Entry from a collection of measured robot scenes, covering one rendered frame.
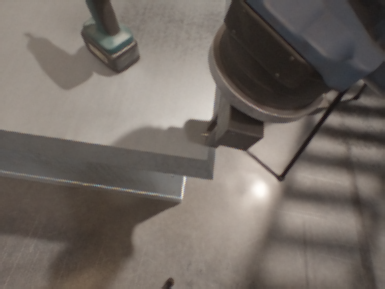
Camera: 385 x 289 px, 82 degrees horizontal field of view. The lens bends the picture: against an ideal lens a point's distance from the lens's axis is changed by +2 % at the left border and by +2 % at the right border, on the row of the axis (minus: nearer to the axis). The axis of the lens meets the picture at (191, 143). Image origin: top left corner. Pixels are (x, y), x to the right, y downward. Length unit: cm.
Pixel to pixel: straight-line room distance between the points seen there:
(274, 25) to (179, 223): 94
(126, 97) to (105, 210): 70
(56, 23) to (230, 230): 94
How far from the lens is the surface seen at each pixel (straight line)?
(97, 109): 49
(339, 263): 125
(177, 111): 46
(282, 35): 18
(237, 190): 110
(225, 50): 24
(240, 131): 28
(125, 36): 50
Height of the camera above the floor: 104
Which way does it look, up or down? 66 degrees down
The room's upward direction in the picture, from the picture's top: 8 degrees clockwise
